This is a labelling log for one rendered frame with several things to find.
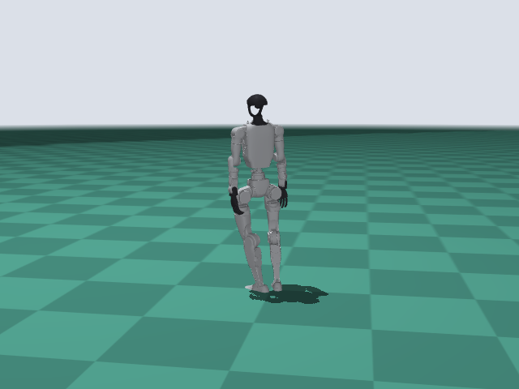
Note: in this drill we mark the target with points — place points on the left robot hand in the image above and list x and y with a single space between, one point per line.
234 201

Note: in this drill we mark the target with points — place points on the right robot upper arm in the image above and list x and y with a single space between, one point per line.
279 155

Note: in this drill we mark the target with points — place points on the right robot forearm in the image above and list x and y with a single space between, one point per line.
282 175

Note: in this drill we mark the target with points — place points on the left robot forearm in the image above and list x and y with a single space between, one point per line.
233 175

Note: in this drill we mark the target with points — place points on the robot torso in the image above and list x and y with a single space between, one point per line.
258 151

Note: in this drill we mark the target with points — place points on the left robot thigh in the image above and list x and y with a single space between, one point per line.
244 221

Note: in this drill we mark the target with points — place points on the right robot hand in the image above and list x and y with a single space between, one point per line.
283 195

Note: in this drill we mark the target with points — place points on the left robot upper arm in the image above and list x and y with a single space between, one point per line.
237 134

